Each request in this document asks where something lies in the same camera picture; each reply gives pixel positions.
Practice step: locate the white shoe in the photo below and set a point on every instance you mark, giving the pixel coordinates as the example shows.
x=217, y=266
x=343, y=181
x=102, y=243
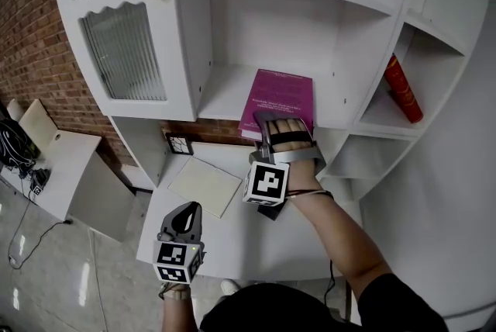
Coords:
x=229, y=286

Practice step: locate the black bag with white lines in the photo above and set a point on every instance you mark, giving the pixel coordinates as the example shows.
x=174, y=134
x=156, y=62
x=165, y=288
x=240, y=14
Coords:
x=13, y=144

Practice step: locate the red book with gold print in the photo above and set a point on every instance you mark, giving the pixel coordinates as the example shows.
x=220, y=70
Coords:
x=403, y=90

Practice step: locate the person's right hand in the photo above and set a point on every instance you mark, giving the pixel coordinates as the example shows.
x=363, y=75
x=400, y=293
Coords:
x=288, y=130

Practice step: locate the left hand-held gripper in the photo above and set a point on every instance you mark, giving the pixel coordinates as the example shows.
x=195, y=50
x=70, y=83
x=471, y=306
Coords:
x=180, y=245

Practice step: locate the person's black shirt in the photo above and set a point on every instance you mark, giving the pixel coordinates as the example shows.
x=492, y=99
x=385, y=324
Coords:
x=310, y=311

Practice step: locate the cream square board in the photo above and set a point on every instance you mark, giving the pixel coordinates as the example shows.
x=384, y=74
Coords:
x=205, y=185

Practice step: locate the small black device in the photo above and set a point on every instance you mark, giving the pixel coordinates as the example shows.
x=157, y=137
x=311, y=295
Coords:
x=38, y=181

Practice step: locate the magenta book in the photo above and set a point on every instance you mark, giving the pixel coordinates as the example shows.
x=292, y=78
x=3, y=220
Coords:
x=279, y=97

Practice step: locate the ribbed glass cabinet door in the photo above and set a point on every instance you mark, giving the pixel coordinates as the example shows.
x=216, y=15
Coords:
x=120, y=51

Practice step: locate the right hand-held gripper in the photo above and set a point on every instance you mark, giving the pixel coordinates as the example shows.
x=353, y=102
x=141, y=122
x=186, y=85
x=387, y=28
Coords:
x=267, y=183

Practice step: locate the cream leaning panel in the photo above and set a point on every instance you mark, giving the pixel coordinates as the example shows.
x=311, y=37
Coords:
x=36, y=121

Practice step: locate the person's left forearm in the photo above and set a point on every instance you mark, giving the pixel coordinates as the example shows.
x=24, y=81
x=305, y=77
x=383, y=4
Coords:
x=176, y=313

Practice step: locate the beige wrist band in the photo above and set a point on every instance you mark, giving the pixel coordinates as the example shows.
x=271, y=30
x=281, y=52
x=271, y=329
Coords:
x=176, y=292

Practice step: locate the white shelf unit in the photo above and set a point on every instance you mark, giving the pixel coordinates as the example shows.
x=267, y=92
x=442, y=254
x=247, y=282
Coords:
x=271, y=32

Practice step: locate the black picture frame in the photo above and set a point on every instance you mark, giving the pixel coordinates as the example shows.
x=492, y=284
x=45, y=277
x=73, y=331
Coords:
x=179, y=144

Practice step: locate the person's right forearm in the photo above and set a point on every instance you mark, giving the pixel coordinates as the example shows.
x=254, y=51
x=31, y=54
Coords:
x=333, y=229

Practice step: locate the low white side table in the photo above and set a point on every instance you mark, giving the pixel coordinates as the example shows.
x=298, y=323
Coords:
x=89, y=179

